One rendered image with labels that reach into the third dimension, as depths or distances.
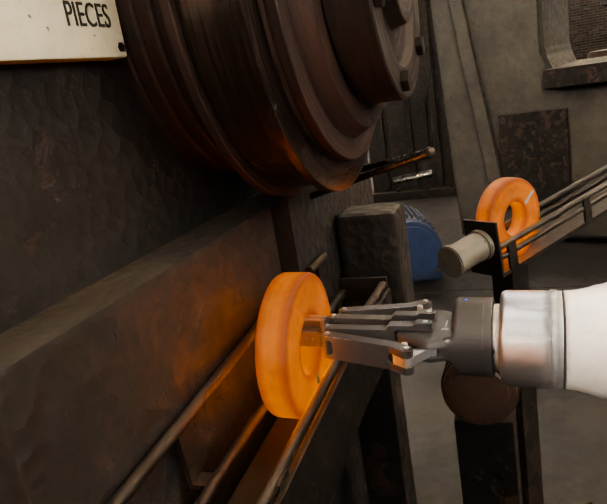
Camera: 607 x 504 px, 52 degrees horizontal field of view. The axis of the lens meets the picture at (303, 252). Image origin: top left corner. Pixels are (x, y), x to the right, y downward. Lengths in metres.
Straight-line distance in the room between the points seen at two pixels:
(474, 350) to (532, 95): 2.88
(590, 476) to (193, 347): 1.29
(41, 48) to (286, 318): 0.31
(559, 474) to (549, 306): 1.17
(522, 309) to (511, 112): 2.89
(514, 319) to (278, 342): 0.21
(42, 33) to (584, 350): 0.51
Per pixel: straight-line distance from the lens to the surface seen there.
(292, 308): 0.61
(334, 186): 0.72
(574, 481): 1.72
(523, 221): 1.27
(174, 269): 0.59
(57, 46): 0.56
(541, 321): 0.58
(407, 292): 1.03
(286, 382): 0.61
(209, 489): 0.59
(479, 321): 0.59
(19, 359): 0.45
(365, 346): 0.60
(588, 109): 3.37
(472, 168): 3.55
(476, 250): 1.15
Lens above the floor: 1.01
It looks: 15 degrees down
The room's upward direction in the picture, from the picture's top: 9 degrees counter-clockwise
